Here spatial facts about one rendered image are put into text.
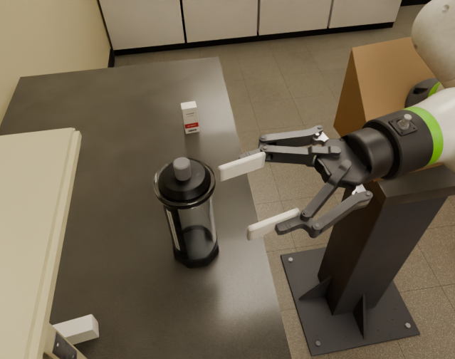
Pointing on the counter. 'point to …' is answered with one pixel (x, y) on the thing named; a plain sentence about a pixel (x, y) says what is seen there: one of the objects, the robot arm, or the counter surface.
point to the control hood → (26, 235)
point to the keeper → (63, 348)
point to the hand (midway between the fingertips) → (248, 196)
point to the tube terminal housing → (53, 345)
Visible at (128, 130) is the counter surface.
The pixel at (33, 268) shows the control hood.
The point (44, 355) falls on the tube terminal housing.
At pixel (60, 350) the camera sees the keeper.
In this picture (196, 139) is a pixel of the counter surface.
